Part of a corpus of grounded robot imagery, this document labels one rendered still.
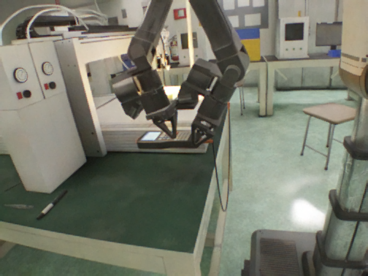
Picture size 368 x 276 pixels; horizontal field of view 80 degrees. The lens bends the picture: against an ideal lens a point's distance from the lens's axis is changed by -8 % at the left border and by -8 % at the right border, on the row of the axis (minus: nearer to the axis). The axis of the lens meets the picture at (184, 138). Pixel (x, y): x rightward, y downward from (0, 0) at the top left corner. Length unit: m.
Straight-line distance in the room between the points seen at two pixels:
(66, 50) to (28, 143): 0.36
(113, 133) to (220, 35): 0.61
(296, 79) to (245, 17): 1.55
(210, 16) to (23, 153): 0.69
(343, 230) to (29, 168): 1.03
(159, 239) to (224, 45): 0.47
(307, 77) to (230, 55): 4.37
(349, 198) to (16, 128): 1.02
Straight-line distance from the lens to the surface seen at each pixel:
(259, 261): 1.16
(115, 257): 0.67
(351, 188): 0.81
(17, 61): 0.82
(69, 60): 0.96
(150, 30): 0.68
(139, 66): 0.64
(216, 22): 0.55
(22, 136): 0.84
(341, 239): 0.93
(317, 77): 4.94
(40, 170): 0.86
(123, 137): 0.98
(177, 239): 0.58
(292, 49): 3.56
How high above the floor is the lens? 1.18
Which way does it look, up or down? 24 degrees down
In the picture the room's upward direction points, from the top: 7 degrees counter-clockwise
